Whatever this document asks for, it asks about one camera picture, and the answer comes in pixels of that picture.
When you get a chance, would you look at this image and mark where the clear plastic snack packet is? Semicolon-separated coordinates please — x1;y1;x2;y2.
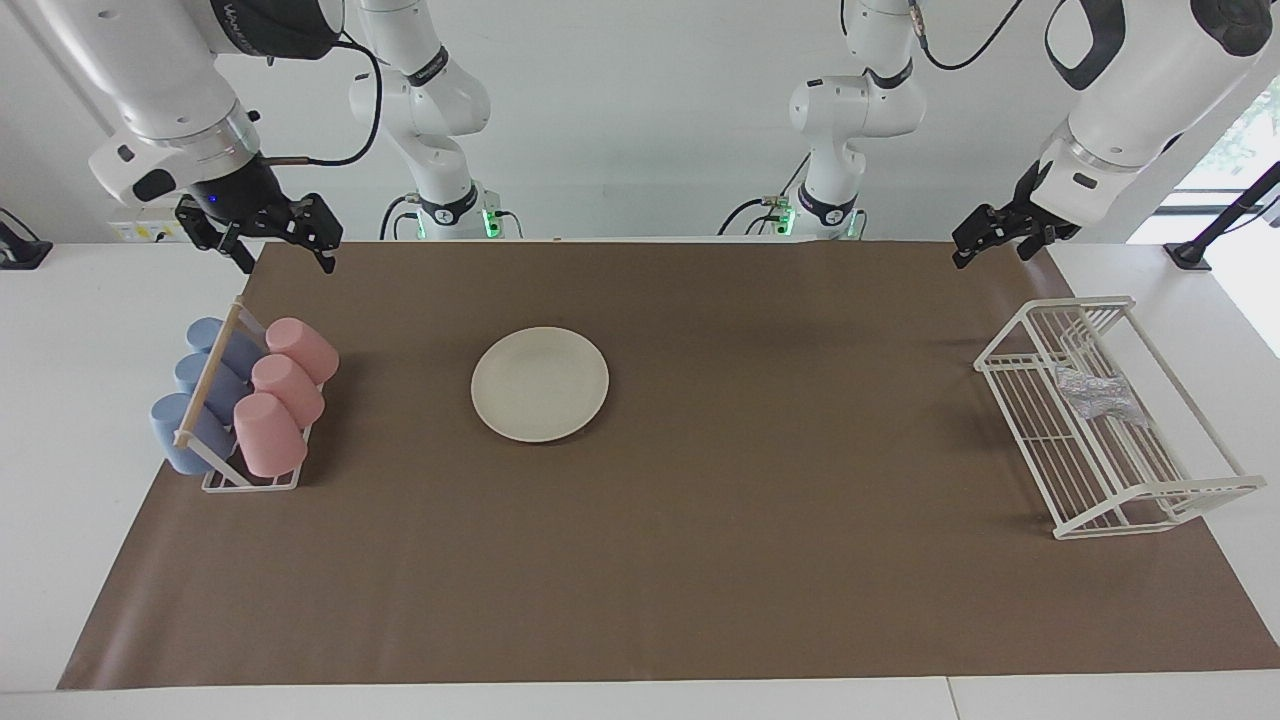
1055;365;1149;428

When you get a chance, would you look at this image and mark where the cream round plate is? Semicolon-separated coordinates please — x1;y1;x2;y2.
471;327;610;444

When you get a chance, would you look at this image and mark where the pink plastic cup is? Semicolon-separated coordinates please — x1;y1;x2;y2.
251;354;326;429
233;392;309;478
265;317;340;385

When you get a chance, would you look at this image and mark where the blue plastic cup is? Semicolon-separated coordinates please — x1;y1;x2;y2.
186;317;263;379
174;352;251;421
150;392;238;476

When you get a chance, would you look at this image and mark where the white cup rack wooden bar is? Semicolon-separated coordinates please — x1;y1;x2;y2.
173;296;326;493

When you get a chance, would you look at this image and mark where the black stand with pole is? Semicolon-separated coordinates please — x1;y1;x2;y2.
1165;160;1280;271

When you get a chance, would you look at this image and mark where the black stand base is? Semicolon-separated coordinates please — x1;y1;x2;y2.
0;207;53;271

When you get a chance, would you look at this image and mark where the brown paper table mat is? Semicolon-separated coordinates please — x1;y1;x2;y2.
57;240;1280;691

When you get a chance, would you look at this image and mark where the white wall outlet box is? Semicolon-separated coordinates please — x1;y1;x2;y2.
108;193;201;243

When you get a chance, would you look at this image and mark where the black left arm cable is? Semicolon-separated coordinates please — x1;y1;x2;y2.
905;0;1031;74

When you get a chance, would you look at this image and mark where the white wire dish rack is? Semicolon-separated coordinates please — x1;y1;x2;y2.
974;295;1267;541

